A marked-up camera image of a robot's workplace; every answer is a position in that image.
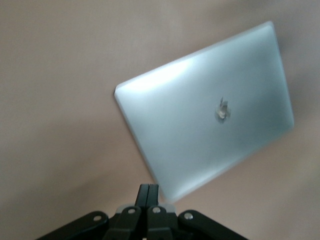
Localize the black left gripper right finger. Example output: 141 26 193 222
144 184 247 240

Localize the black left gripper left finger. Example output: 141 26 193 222
32 183 150 240

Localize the silver grey laptop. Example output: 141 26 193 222
113 20 295 204

